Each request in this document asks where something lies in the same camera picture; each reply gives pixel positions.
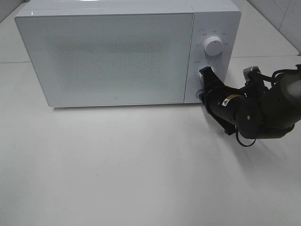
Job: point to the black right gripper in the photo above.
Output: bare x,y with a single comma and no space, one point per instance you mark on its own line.
220,101

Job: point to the round white door button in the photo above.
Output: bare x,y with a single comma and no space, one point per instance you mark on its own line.
199,92

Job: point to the white timer knob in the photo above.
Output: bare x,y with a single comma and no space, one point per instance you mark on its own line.
201,77

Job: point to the white microwave door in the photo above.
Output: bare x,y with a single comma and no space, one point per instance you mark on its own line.
109,60

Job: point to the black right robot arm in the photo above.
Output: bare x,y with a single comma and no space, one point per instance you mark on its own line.
264,108

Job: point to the upper white power knob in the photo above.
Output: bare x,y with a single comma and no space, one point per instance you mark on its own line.
213,45

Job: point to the white microwave oven body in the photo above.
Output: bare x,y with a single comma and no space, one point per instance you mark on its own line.
210,17

